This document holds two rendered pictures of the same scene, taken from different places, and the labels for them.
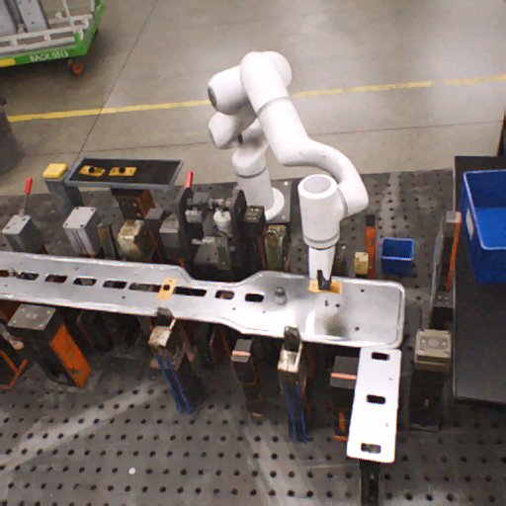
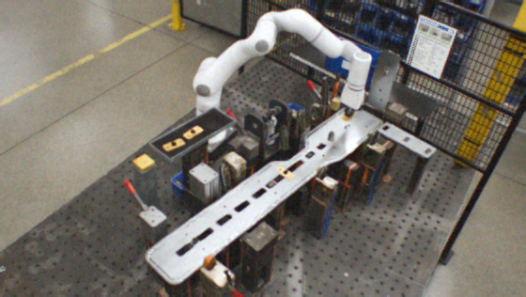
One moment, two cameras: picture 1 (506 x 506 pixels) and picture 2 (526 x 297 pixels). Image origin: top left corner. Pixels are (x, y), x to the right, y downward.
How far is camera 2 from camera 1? 1.93 m
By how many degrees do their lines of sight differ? 52
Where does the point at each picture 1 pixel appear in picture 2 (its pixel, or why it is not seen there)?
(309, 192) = (365, 58)
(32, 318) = (263, 236)
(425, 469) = (405, 171)
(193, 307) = (309, 168)
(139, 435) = (324, 263)
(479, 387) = (420, 112)
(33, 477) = not seen: outside the picture
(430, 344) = (398, 108)
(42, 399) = not seen: outside the picture
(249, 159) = (217, 97)
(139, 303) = (286, 188)
